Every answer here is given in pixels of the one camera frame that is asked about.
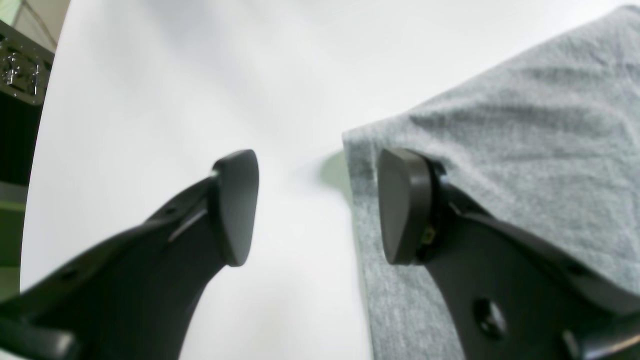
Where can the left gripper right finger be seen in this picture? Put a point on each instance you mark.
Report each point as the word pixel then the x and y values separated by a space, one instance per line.
pixel 510 294

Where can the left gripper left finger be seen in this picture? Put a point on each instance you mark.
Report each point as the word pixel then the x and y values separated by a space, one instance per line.
pixel 133 296

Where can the grey T-shirt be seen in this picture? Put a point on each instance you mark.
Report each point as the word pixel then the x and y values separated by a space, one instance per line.
pixel 547 141

